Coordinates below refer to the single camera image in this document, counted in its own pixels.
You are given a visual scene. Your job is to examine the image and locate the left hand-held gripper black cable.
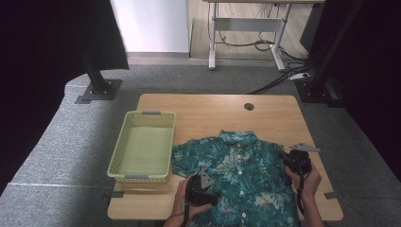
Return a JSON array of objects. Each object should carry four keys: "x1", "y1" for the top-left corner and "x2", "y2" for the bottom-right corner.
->
[{"x1": 181, "y1": 188, "x2": 192, "y2": 227}]

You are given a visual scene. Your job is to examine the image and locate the teal floral shirt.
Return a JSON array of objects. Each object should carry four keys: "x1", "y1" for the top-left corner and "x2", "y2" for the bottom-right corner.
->
[{"x1": 170, "y1": 130, "x2": 304, "y2": 227}]

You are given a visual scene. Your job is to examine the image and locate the bundle of black floor cables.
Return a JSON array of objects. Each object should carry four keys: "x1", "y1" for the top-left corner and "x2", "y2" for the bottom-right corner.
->
[{"x1": 249, "y1": 31, "x2": 316, "y2": 96}]

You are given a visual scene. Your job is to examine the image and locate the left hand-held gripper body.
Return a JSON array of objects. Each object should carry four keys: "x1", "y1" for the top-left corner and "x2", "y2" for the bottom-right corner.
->
[{"x1": 185, "y1": 169, "x2": 214, "y2": 207}]

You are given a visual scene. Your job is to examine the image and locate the dark curtain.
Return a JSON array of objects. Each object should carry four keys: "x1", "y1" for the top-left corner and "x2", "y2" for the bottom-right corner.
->
[{"x1": 315, "y1": 0, "x2": 401, "y2": 178}]

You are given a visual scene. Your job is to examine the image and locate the white panel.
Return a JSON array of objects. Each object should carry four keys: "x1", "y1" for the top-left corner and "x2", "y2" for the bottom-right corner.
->
[{"x1": 110, "y1": 0, "x2": 190, "y2": 53}]

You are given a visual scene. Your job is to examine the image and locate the black curtain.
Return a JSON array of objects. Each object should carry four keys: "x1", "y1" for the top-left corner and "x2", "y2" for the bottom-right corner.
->
[{"x1": 0, "y1": 0, "x2": 131, "y2": 193}]

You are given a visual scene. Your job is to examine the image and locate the white power strip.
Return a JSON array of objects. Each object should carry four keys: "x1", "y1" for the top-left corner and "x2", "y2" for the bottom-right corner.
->
[{"x1": 289, "y1": 72, "x2": 311, "y2": 81}]

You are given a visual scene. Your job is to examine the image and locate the person's right hand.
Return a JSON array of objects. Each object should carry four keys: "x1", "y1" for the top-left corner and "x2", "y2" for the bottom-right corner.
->
[{"x1": 284, "y1": 162, "x2": 323, "y2": 200}]

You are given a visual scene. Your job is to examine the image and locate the pale green plastic basket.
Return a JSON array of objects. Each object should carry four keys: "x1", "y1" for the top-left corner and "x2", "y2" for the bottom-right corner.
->
[{"x1": 106, "y1": 110, "x2": 176, "y2": 183}]

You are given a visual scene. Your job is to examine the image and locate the right hand-held gripper black cable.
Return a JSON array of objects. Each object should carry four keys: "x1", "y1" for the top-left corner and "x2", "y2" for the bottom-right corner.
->
[{"x1": 294, "y1": 160, "x2": 308, "y2": 218}]

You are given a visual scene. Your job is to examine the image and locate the white-legged desk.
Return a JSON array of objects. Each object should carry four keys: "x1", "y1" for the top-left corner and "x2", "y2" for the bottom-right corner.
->
[{"x1": 202, "y1": 0, "x2": 325, "y2": 72}]

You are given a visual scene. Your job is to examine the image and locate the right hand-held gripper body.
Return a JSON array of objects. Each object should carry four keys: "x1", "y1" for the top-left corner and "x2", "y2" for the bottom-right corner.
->
[{"x1": 283, "y1": 142, "x2": 321, "y2": 176}]

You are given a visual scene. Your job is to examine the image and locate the black metal stand with base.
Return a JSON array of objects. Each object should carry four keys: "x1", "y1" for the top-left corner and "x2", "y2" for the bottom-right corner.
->
[
  {"x1": 75, "y1": 46, "x2": 123, "y2": 105},
  {"x1": 296, "y1": 0, "x2": 363, "y2": 108}
]

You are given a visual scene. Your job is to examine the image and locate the person's left hand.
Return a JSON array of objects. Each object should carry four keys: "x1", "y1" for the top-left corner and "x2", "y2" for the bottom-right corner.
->
[{"x1": 174, "y1": 175, "x2": 214, "y2": 221}]

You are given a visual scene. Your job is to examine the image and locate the hand-held gripper black cable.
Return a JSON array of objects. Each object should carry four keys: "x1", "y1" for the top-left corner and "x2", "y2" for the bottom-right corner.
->
[
  {"x1": 294, "y1": 160, "x2": 308, "y2": 218},
  {"x1": 181, "y1": 188, "x2": 192, "y2": 227}
]

